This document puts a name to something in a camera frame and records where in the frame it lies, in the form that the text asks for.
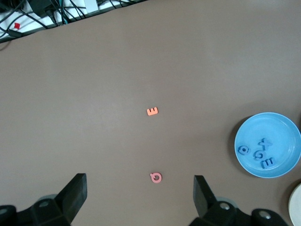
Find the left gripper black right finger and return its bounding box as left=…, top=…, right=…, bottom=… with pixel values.
left=189, top=175, right=289, bottom=226

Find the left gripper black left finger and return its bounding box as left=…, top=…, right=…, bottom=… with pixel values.
left=0, top=173, right=88, bottom=226

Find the blue foam letter G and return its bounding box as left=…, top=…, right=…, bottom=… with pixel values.
left=252, top=150, right=266, bottom=161

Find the blue foam letter E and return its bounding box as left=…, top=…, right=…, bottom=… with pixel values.
left=260, top=157, right=276, bottom=169

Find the blue foam letter X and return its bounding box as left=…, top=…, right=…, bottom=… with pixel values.
left=257, top=138, right=273, bottom=151

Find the red foam letter Q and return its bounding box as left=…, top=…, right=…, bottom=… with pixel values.
left=149, top=172, right=163, bottom=185

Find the beige plate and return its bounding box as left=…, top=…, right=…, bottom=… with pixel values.
left=288, top=183, right=301, bottom=226

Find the blue plate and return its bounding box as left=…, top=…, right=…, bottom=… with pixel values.
left=234, top=112, right=301, bottom=178

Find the brown table mat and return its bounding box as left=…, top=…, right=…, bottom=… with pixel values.
left=0, top=0, right=301, bottom=226

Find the thin black floor cable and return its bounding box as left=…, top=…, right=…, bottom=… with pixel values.
left=0, top=4, right=50, bottom=40

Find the black looped cable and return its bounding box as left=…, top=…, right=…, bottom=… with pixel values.
left=44, top=0, right=88, bottom=25

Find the grey metal mounting bracket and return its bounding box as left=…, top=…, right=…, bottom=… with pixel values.
left=84, top=0, right=99, bottom=14

